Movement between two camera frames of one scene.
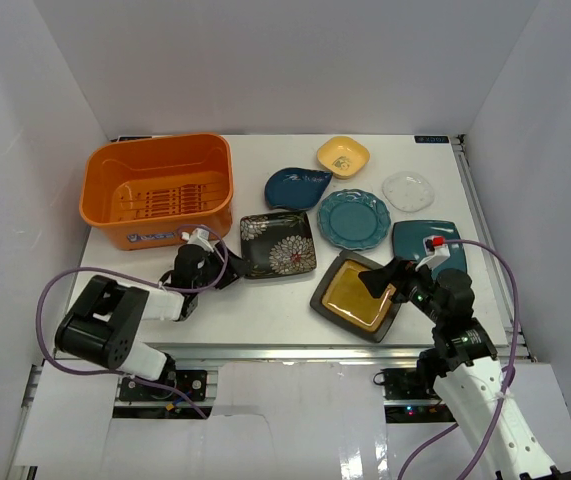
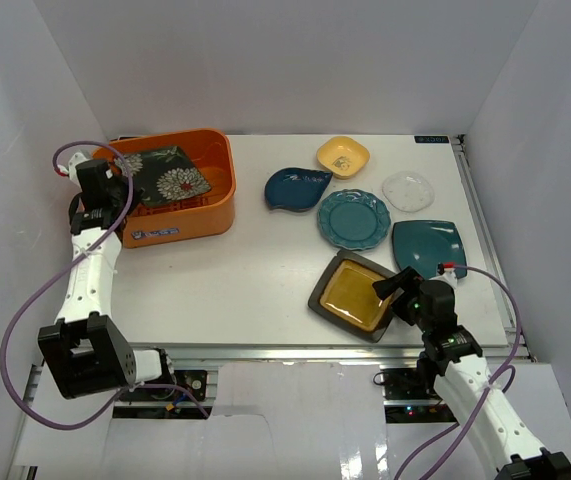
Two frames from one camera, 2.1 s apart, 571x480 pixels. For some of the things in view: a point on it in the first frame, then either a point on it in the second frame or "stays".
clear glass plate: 407,191 stays
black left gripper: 222,267 → 122,189
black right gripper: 400,272 → 406,278
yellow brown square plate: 345,297 stays
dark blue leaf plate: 294,188 stays
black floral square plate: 276,243 → 163,174
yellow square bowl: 343,156 stays
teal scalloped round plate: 353,220 stays
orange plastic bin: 142,193 stays
